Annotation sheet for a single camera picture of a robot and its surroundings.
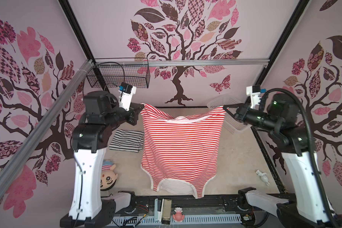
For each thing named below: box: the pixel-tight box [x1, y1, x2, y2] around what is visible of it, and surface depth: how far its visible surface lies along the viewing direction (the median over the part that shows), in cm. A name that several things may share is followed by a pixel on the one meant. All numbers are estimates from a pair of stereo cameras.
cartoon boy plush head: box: [100, 159, 119, 192], surface depth 78 cm
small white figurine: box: [255, 169, 270, 187], surface depth 83 cm
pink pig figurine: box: [172, 206, 185, 223], surface depth 70 cm
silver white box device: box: [154, 198, 172, 225], surface depth 71 cm
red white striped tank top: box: [140, 103, 228, 200], surface depth 64 cm
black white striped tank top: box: [109, 129, 145, 153], surface depth 99 cm
